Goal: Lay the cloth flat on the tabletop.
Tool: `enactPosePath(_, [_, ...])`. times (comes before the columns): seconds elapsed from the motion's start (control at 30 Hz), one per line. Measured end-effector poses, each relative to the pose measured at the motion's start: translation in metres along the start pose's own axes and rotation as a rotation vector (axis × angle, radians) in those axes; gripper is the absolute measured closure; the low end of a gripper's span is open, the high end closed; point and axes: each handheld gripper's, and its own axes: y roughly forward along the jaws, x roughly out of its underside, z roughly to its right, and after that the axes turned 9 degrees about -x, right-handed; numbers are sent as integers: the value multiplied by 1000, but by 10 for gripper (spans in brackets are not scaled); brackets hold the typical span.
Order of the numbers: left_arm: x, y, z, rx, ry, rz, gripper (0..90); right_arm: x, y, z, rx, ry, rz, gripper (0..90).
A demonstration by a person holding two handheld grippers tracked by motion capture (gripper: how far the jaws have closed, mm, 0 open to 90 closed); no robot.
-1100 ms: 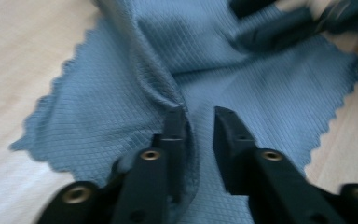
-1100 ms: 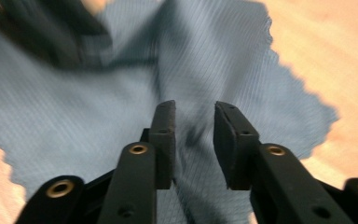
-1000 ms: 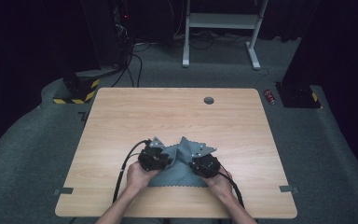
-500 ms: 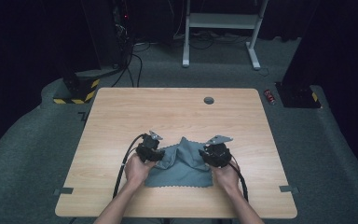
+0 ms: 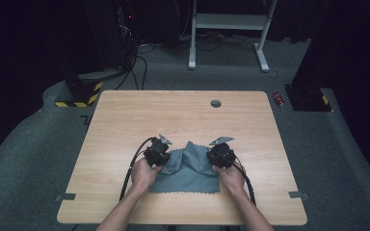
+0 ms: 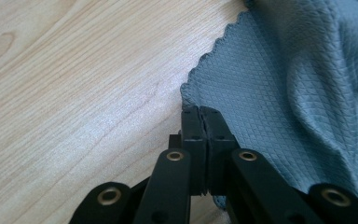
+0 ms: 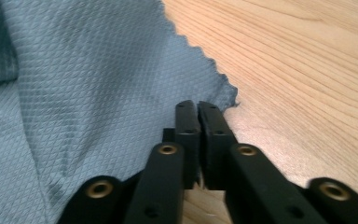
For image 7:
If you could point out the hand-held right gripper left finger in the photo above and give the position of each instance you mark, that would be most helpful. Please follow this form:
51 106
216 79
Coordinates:
189 146

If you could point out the grey-blue textured cloth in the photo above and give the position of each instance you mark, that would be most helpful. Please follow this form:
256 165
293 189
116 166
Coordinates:
74 93

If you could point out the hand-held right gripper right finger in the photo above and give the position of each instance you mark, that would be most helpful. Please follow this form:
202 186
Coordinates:
215 155

